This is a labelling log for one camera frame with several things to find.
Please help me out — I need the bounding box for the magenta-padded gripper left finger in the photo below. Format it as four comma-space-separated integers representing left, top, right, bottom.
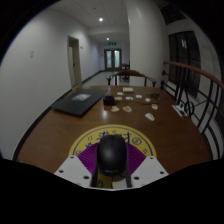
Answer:
54, 142, 101, 188

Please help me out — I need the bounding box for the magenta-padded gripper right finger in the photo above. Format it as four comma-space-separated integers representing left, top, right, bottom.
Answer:
124, 142, 170, 189

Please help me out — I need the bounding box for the black computer mouse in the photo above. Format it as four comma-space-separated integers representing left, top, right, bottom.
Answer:
96, 134, 129, 177

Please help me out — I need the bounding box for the round yellow printed mouse pad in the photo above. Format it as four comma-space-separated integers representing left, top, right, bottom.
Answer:
68, 124, 158, 190

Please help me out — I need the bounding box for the white power strip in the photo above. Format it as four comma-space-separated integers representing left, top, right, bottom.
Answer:
172, 104, 188, 118

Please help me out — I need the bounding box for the dark closed laptop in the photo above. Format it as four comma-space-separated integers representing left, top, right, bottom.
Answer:
50, 88, 110, 118

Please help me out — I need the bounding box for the small black box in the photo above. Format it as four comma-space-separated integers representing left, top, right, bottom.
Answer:
102, 95, 115, 107

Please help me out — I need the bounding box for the wooden chair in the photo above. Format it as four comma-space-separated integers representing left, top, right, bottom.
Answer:
106, 69, 158, 88

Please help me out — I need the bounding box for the white open side door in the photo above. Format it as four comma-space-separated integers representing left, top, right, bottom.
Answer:
67, 35, 83, 89

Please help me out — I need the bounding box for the black railing with wooden handrail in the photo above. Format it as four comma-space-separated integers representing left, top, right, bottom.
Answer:
160, 60, 224, 161

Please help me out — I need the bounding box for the dark framed window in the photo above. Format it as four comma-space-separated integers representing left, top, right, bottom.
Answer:
168, 31, 203, 98

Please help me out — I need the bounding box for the glass double door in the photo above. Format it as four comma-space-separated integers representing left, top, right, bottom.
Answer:
103, 48, 122, 72

